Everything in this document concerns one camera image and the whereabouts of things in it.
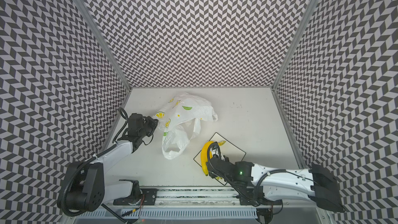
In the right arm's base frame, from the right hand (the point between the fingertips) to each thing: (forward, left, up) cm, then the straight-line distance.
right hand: (212, 167), depth 77 cm
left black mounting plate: (-12, +31, -4) cm, 33 cm away
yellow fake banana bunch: (+6, +4, -1) cm, 7 cm away
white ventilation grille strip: (-18, -5, -6) cm, 20 cm away
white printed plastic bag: (+21, +16, +13) cm, 30 cm away
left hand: (+26, +30, +5) cm, 40 cm away
